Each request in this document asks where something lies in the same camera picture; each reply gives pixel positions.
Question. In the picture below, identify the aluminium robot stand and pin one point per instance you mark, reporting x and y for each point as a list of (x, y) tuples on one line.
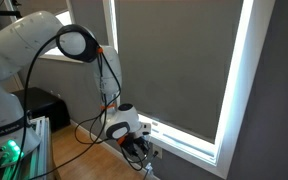
[(35, 161)]

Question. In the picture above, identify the black tripod stand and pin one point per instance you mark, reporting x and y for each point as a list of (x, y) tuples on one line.
[(14, 13)]

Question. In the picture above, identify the white window frame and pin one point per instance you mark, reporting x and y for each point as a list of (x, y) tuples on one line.
[(215, 157)]

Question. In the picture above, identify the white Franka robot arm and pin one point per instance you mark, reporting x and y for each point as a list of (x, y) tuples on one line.
[(23, 43)]

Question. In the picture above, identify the black storage box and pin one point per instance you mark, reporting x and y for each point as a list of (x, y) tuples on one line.
[(41, 103)]

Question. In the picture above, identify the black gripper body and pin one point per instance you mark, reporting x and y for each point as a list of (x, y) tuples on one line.
[(130, 145)]

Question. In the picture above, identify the grey roller window shade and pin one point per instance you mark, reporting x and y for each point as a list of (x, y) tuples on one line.
[(175, 57)]

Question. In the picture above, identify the white wall outlet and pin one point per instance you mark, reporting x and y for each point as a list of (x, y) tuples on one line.
[(157, 151)]

